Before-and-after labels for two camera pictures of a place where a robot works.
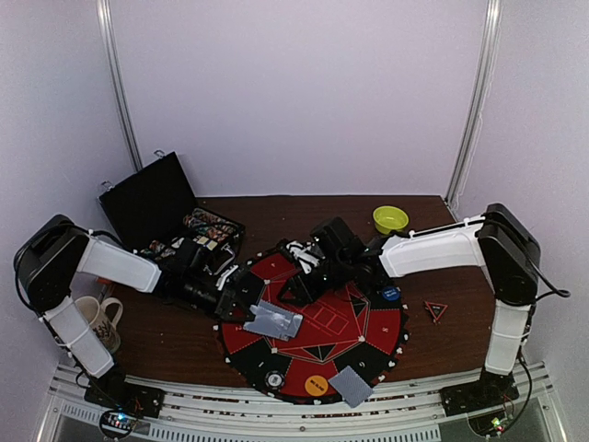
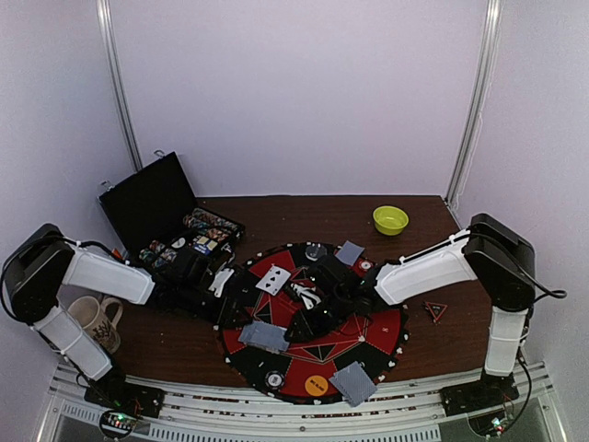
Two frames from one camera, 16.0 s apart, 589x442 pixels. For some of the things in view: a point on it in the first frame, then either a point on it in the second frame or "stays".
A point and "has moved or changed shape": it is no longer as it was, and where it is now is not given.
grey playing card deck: (273, 320) -> (265, 336)
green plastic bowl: (387, 218) stays
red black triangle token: (436, 309) stays
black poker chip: (274, 379) stays
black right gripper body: (306, 283) -> (316, 318)
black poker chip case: (153, 210) stays
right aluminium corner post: (490, 65) stays
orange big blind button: (316, 386) stays
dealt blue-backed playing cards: (353, 388) has moved or changed shape
